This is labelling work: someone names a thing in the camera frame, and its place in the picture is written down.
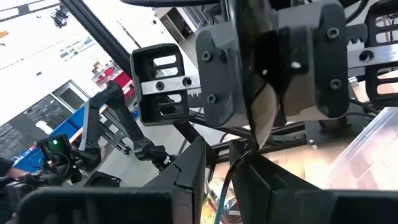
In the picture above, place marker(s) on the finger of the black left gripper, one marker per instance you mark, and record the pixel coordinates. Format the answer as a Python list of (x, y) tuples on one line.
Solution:
[(371, 31), (138, 68)]

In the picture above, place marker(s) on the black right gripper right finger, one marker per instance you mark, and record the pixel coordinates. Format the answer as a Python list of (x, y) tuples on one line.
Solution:
[(295, 208)]

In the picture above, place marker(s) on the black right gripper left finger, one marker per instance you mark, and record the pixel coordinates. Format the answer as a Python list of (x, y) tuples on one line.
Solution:
[(124, 208)]

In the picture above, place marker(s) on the black idle robot arm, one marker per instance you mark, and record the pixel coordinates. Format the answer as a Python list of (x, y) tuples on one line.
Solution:
[(121, 105)]

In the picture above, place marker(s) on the red storage bins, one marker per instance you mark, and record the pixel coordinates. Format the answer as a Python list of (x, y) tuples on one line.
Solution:
[(121, 79)]

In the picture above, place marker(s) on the clear plastic container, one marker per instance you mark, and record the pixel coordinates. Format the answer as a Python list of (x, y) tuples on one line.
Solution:
[(367, 155)]

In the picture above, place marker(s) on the black device with green light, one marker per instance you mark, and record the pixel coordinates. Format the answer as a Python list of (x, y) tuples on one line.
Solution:
[(54, 149)]

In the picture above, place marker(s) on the black spotlight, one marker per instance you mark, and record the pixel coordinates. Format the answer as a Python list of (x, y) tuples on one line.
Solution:
[(60, 17)]

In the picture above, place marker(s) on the blue storage shelf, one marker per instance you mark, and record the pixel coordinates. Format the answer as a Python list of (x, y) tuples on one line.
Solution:
[(65, 127)]

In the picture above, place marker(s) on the person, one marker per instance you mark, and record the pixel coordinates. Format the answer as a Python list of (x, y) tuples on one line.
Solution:
[(7, 169)]

